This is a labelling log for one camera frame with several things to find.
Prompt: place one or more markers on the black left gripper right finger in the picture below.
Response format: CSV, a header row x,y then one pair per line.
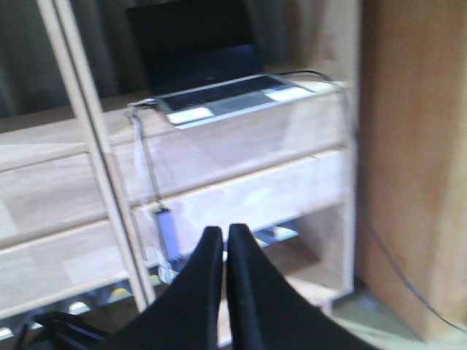
x,y
266,312

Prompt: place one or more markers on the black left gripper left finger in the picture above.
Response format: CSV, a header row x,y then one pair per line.
x,y
185,315

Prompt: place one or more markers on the wooden desk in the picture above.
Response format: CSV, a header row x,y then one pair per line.
x,y
288,169

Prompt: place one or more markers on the blue usb dongle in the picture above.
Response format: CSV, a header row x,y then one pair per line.
x,y
168,233

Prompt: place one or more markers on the silver laptop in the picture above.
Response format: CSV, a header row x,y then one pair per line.
x,y
201,62

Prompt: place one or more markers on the wooden wardrobe panel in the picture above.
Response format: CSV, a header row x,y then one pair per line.
x,y
411,249

